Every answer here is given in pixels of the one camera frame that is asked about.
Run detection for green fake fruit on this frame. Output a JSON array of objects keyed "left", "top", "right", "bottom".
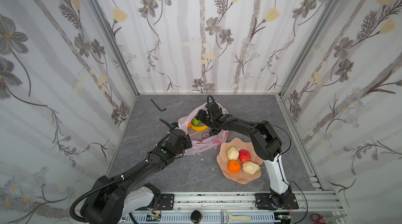
[{"left": 191, "top": 117, "right": 201, "bottom": 126}]

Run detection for pink plastic bag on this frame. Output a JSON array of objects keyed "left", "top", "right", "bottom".
[{"left": 178, "top": 103, "right": 228, "bottom": 155}]

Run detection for beige fake fruit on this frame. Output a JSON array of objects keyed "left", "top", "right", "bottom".
[{"left": 227, "top": 146, "right": 240, "bottom": 161}]

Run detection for red fake apple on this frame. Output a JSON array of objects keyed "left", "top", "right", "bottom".
[{"left": 238, "top": 150, "right": 251, "bottom": 163}]

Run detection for orange fake orange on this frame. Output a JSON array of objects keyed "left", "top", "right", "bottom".
[{"left": 228, "top": 160, "right": 241, "bottom": 174}]

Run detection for beige fake bread roll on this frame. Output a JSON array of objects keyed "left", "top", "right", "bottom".
[{"left": 242, "top": 161, "right": 260, "bottom": 175}]

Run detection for peach leaf-shaped plate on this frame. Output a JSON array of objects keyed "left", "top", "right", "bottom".
[{"left": 217, "top": 138, "right": 263, "bottom": 184}]

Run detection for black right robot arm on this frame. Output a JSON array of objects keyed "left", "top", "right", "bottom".
[{"left": 195, "top": 95, "right": 299, "bottom": 210}]

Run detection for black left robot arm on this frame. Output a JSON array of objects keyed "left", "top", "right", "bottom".
[{"left": 70, "top": 119, "right": 192, "bottom": 224}]

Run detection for dark fake grape bunch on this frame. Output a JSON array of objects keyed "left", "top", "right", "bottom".
[{"left": 210, "top": 129, "right": 220, "bottom": 136}]

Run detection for yellow fake banana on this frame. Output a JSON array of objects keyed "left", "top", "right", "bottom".
[{"left": 191, "top": 125, "right": 209, "bottom": 132}]

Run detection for black hex key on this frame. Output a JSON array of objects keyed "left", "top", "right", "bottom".
[{"left": 150, "top": 99, "right": 167, "bottom": 112}]

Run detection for black round knob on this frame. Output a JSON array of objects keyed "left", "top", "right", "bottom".
[{"left": 190, "top": 210, "right": 203, "bottom": 224}]

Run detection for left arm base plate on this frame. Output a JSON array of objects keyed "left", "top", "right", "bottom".
[{"left": 138, "top": 194, "right": 175, "bottom": 211}]

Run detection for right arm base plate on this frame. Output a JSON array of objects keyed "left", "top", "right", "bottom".
[{"left": 254, "top": 193, "right": 299, "bottom": 211}]

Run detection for white slotted cable duct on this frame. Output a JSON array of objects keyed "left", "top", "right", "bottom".
[{"left": 132, "top": 212, "right": 281, "bottom": 224}]

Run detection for aluminium mounting rail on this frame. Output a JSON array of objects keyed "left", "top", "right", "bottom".
[{"left": 123, "top": 188, "right": 345, "bottom": 215}]

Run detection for red handled scissors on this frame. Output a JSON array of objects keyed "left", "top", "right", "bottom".
[{"left": 311, "top": 213, "right": 347, "bottom": 224}]

